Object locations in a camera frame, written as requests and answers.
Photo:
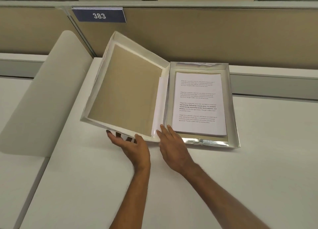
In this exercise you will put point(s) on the person's left hand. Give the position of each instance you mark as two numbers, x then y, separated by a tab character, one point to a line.
135	155

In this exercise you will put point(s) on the person's right hand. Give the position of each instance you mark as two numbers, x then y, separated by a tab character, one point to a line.
174	151

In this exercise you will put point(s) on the person's right middle finger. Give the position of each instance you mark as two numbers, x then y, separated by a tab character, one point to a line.
174	134

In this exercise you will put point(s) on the person's left thumb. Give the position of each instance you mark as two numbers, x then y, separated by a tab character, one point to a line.
140	139

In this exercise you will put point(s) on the person's right thumb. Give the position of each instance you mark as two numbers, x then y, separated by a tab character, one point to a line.
159	138

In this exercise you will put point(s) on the white box lid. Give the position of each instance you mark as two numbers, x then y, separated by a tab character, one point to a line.
104	69

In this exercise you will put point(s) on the person's left forearm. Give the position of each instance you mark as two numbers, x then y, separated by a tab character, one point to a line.
134	199

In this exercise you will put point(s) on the person's right forearm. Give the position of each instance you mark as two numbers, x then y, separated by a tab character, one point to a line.
218	199

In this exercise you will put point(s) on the stack of printed paper sheets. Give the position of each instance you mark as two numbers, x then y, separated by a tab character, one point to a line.
198	104

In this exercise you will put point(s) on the large beige board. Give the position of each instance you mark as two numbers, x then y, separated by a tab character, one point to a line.
126	92

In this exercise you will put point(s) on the white box base silver lining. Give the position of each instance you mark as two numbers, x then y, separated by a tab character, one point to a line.
229	107

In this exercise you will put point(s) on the white curved desk divider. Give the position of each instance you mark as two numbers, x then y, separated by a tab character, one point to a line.
49	87

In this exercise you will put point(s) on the wide beige partition panel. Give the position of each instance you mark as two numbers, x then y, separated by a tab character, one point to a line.
223	35

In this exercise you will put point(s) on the blue number sign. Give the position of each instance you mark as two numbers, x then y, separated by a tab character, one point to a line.
99	15

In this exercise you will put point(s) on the narrow beige partition panel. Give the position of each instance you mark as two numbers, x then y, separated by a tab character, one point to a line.
32	30

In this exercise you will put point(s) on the long grey partition base rail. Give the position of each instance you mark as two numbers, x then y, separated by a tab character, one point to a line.
275	84

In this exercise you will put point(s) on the grey partition post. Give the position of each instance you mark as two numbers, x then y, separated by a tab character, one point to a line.
82	37

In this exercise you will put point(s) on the short grey partition base rail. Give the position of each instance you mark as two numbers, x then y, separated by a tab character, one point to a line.
19	67

